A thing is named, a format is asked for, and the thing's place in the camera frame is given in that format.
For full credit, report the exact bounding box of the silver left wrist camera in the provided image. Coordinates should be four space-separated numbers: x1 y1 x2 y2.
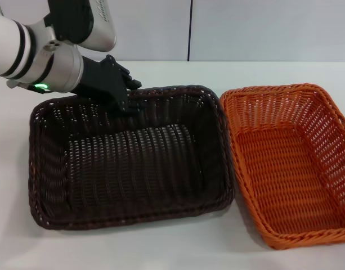
44 0 117 53

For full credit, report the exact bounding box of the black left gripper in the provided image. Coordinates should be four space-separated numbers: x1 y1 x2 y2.
73 54 146 116

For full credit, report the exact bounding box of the dark brown wicker basket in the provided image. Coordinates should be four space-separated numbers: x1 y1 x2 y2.
28 84 235 232

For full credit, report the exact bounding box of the orange wicker basket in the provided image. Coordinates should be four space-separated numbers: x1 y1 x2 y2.
219 83 345 250

